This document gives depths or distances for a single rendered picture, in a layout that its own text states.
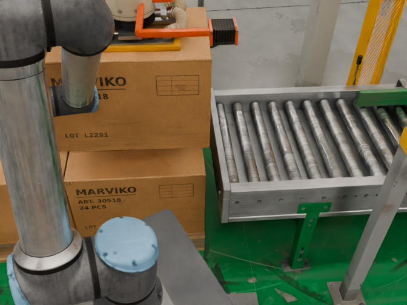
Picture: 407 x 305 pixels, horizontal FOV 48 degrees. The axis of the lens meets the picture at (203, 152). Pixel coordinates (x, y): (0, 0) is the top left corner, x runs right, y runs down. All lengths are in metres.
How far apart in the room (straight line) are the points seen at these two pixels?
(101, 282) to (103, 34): 0.56
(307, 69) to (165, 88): 1.63
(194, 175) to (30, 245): 1.02
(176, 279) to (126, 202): 0.74
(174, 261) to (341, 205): 0.86
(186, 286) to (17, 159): 0.66
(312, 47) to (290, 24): 1.34
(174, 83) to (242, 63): 2.12
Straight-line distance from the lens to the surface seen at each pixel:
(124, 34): 1.62
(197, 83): 1.60
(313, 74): 3.13
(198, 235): 2.24
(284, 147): 2.09
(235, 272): 2.28
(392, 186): 1.70
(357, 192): 1.97
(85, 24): 0.84
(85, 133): 1.77
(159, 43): 1.60
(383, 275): 2.45
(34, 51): 0.84
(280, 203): 1.90
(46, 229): 1.01
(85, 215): 2.12
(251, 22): 4.31
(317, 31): 2.97
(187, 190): 1.99
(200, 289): 1.36
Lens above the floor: 1.92
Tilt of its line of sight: 43 degrees down
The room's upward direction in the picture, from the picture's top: 1 degrees clockwise
